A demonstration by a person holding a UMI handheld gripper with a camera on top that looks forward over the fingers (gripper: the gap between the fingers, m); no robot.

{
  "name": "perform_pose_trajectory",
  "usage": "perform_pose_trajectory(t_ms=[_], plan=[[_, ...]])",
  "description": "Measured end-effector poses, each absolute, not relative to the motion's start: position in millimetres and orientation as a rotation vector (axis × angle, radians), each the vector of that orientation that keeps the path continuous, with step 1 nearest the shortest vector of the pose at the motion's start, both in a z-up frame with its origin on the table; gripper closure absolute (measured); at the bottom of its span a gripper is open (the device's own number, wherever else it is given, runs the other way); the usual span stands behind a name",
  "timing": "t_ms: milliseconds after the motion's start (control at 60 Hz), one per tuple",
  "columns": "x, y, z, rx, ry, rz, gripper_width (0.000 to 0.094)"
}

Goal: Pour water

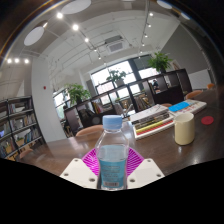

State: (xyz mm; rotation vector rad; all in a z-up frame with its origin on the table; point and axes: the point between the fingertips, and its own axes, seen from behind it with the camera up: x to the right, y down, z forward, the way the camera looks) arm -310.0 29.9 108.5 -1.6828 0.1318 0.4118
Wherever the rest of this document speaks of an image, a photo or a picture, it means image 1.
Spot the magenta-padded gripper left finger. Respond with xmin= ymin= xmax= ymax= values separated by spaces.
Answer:
xmin=59 ymin=148 xmax=101 ymax=190

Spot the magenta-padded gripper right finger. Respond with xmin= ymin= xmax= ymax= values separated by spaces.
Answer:
xmin=125 ymin=147 xmax=166 ymax=190

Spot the clear water bottle blue cap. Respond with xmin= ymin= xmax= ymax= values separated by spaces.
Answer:
xmin=94 ymin=114 xmax=130 ymax=191

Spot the group of orange chairs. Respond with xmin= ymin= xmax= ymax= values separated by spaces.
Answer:
xmin=16 ymin=82 xmax=217 ymax=160

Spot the stack of books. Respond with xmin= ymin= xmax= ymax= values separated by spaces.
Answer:
xmin=129 ymin=103 xmax=176 ymax=140

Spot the cream cup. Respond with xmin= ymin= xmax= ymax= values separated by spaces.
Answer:
xmin=173 ymin=112 xmax=196 ymax=146

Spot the tall dark bookshelf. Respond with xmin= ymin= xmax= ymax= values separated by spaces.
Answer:
xmin=0 ymin=95 xmax=46 ymax=161

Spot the low dark shelf unit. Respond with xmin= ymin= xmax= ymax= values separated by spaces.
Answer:
xmin=63 ymin=68 xmax=194 ymax=136

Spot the potted plant with drooping leaves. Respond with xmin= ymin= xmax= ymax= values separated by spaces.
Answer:
xmin=64 ymin=83 xmax=92 ymax=106

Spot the flat round red coaster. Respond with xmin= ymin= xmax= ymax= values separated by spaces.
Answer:
xmin=200 ymin=115 xmax=215 ymax=126

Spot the flat white book blue patch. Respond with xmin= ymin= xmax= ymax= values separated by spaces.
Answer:
xmin=168 ymin=98 xmax=208 ymax=118

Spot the potted plant in white pot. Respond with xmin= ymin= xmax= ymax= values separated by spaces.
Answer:
xmin=105 ymin=68 xmax=128 ymax=88

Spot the bushy potted plant dark pot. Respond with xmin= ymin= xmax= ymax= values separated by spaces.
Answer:
xmin=147 ymin=51 xmax=174 ymax=74

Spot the ceiling air conditioner unit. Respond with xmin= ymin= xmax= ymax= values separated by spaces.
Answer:
xmin=103 ymin=34 xmax=127 ymax=54

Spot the group of round ceiling panels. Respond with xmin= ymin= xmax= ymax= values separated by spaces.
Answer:
xmin=23 ymin=0 xmax=191 ymax=47

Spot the group of ceiling spot lights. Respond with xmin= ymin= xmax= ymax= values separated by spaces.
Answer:
xmin=6 ymin=11 xmax=156 ymax=65

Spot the white wall radiator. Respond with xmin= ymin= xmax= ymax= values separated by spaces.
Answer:
xmin=188 ymin=68 xmax=212 ymax=90

